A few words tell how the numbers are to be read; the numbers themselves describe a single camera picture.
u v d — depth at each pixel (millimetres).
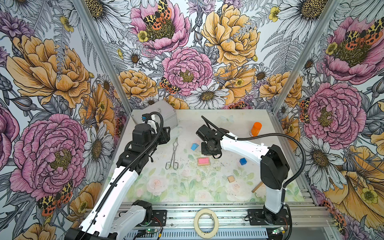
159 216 738
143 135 521
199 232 678
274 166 484
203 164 917
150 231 710
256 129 1022
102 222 384
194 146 990
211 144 650
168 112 987
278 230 715
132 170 475
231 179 875
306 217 764
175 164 929
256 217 744
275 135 518
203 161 911
